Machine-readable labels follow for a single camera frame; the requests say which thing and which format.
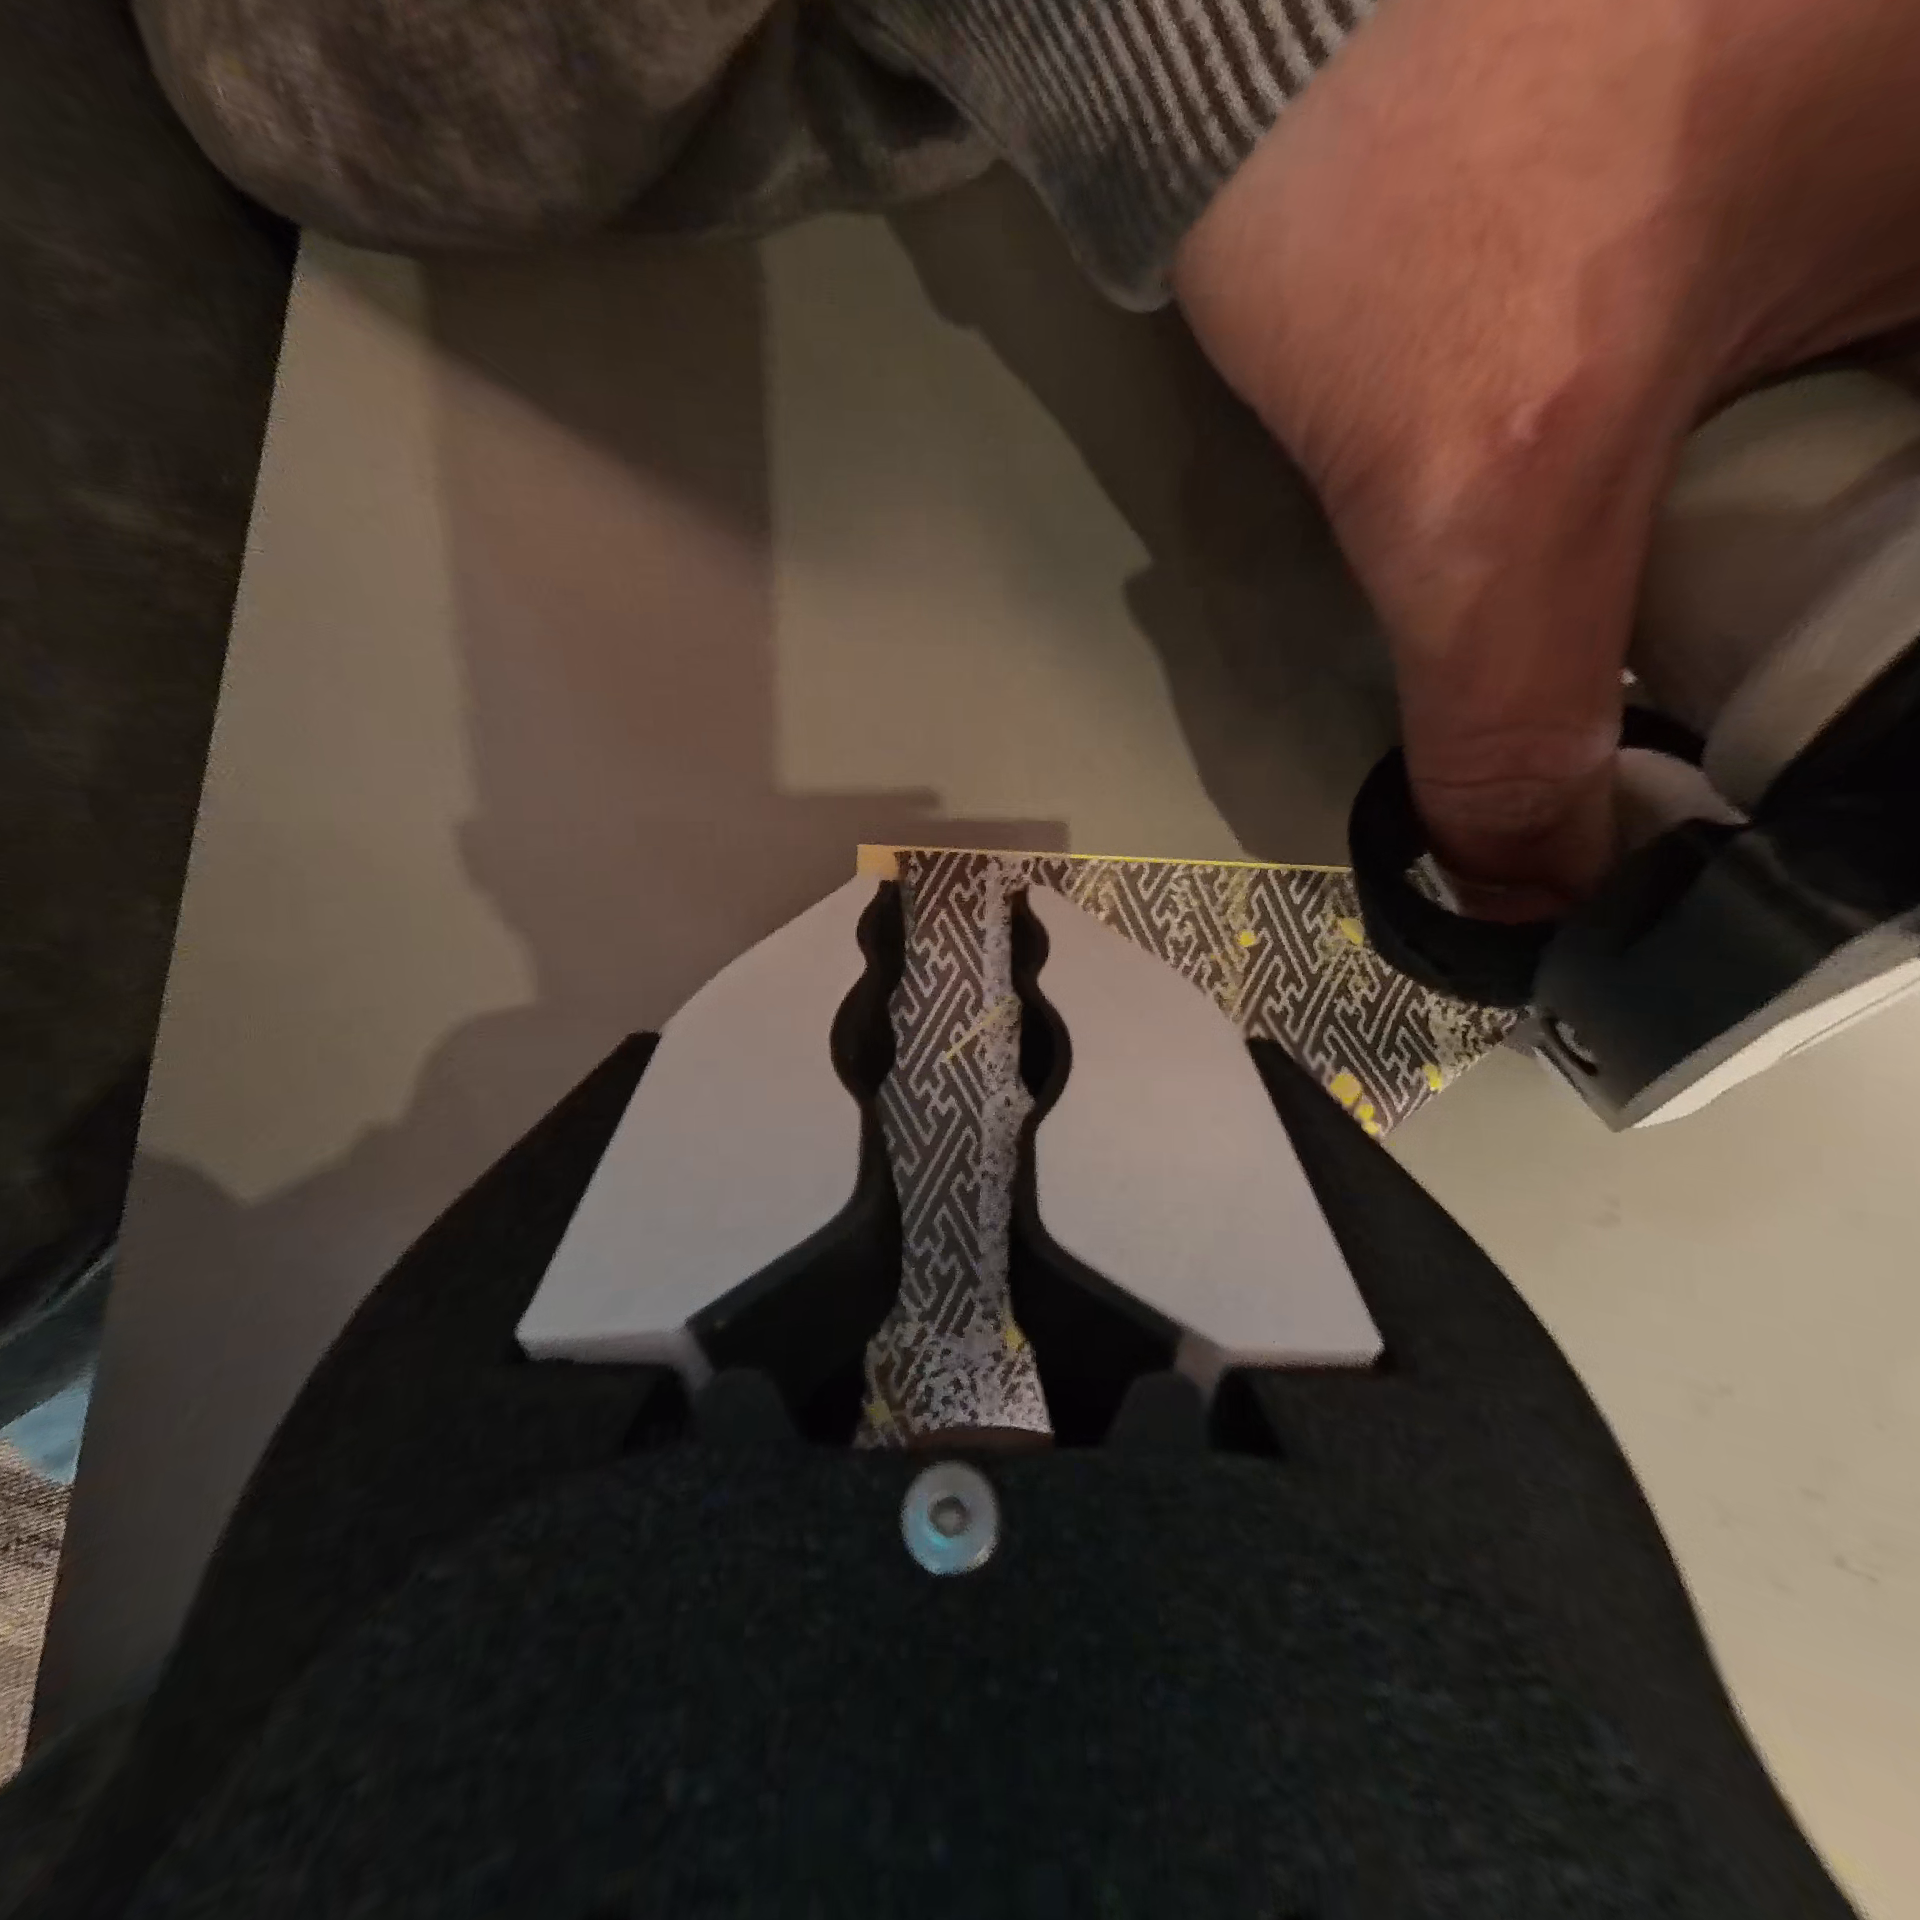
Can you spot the person's dark trousers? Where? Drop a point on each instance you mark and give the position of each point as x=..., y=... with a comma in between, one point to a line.
x=106, y=599

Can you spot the black patterned origami paper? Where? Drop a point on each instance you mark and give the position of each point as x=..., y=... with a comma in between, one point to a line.
x=960, y=1050

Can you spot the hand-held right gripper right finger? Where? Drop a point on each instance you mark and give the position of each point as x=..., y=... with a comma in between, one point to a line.
x=1201, y=1184

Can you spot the person's grey sweater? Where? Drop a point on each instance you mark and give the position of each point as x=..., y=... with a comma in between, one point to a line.
x=450, y=106

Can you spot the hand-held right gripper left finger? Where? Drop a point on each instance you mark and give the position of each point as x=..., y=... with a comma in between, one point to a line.
x=705, y=1184

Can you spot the person's left hand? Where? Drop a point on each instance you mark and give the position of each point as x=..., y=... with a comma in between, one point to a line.
x=1500, y=450

